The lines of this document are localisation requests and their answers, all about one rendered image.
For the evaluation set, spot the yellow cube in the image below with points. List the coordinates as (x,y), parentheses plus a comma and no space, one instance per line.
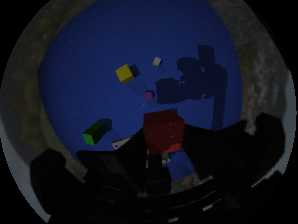
(124,74)

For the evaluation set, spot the green block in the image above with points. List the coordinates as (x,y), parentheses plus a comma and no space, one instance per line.
(100,126)
(91,136)

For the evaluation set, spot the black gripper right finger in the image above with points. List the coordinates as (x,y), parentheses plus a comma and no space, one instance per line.
(205,147)

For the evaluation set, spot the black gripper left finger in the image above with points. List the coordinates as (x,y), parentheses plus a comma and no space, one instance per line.
(128,161)

